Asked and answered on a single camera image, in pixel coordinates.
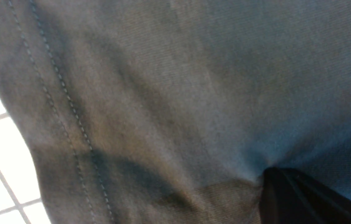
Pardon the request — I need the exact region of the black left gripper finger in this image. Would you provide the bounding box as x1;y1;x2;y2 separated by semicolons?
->
259;167;351;224

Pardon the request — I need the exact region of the gray long sleeve shirt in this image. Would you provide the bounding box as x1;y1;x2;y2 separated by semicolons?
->
0;0;351;224

